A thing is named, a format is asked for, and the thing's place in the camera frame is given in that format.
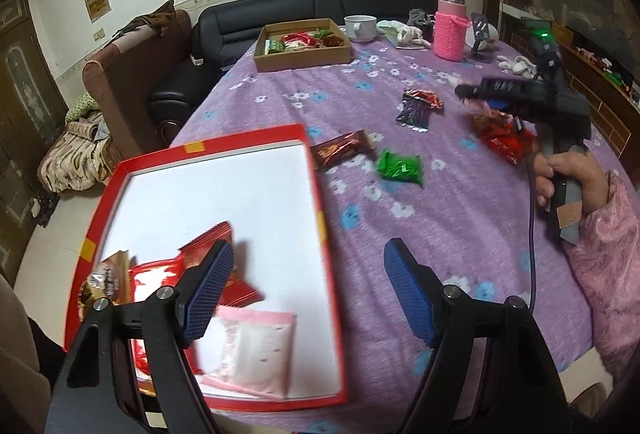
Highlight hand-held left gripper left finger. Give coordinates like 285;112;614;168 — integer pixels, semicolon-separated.
45;239;236;434

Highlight brown cardboard box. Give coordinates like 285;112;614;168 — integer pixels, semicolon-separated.
253;18;353;73

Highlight white knit glove green cuff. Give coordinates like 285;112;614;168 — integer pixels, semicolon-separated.
512;56;538;79

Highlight small wall plaque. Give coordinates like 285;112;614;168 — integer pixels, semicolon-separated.
84;0;111;22

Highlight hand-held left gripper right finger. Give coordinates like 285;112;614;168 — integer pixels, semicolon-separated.
383;238;568;434

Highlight person's right hand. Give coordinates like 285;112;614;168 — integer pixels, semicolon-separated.
532;146;609;215

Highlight green floral pillow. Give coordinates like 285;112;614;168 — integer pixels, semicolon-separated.
65;92;103;125

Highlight white ceramic cup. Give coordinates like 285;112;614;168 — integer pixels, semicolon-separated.
344;14;378;43

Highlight person's tan clothing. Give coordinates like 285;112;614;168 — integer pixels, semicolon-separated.
0;274;53;434

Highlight brown armchair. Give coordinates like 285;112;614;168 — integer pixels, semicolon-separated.
82;6;193;159

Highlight gold brown snack packet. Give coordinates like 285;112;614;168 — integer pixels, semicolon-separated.
80;251;132;315

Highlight black item on floor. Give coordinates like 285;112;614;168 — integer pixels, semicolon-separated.
32;191;61;227

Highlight dark wooden door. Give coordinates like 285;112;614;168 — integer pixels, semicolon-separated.
0;0;68;285

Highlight camouflage garment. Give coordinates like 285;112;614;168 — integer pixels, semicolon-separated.
116;1;177;37

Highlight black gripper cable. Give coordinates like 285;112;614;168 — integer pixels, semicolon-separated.
520;149;545;315

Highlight bright red snack packet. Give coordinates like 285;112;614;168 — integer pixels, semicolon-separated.
472;111;541;165

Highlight pink white snack packet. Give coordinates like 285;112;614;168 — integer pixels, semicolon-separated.
200;306;296;400

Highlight wooden brick-pattern cabinet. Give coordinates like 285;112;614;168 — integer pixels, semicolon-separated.
500;2;640;159

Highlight red box white interior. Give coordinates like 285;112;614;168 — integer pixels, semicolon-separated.
64;124;349;412

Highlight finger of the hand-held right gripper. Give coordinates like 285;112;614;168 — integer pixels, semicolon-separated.
454;81;501;103

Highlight green snack packet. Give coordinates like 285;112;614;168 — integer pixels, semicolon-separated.
376;149;425;187

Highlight cream fabric gloves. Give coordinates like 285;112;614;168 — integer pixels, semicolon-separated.
376;18;433;49

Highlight black phone stand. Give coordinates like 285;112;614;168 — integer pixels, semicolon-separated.
470;12;493;60

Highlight dark purple snack packet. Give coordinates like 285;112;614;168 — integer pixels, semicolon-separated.
396;94;432;133

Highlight striped brown blanket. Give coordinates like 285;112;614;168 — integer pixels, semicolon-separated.
39;119;123;193

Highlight pink thermos with knitted sleeve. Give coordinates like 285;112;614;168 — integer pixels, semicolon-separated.
432;0;473;61

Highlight purple floral tablecloth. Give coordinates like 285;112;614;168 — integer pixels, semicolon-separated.
167;38;631;434

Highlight person's right forearm pink sleeve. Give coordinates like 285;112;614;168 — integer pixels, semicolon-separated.
565;171;640;380

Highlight black leather sofa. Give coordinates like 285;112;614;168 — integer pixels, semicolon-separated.
147;0;443;145

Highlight pile of assorted snack packets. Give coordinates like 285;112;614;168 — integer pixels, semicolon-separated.
264;28;348;54

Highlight row of small toys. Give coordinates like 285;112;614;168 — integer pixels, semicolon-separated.
575;44;640;104

